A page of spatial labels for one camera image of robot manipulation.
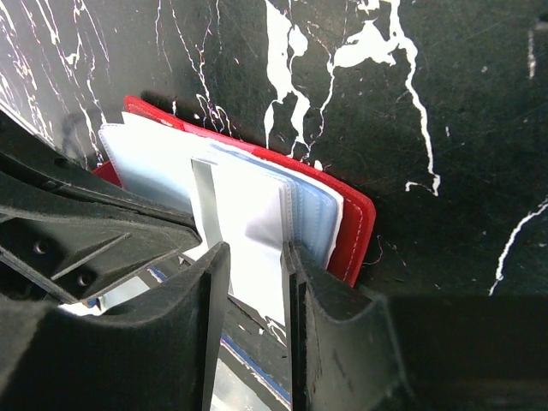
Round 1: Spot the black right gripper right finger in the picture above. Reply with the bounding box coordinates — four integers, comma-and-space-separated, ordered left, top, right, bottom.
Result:
282, 241, 547, 410

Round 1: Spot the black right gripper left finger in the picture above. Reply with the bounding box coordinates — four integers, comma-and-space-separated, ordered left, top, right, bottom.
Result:
1, 242, 230, 410

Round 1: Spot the red leather card holder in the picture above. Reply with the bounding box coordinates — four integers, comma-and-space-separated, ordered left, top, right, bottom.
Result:
92, 94, 378, 326

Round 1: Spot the white magnetic stripe card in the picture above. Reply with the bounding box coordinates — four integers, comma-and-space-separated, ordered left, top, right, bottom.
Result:
191, 158, 285, 325

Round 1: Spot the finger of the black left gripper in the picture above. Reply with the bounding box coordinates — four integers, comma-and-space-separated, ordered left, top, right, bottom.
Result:
1, 112, 196, 229
1, 206, 200, 303

